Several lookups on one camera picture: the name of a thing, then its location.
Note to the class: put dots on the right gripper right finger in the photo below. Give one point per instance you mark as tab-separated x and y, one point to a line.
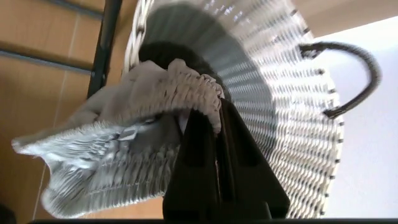
248	183

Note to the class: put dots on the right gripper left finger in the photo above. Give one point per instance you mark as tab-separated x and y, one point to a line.
186	186

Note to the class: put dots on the pale grey shorts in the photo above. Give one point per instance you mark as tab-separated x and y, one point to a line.
124	93

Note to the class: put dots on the white laundry basket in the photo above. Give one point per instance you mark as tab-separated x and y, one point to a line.
280	109

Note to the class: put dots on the black clothes rack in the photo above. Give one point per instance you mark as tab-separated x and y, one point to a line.
104	46

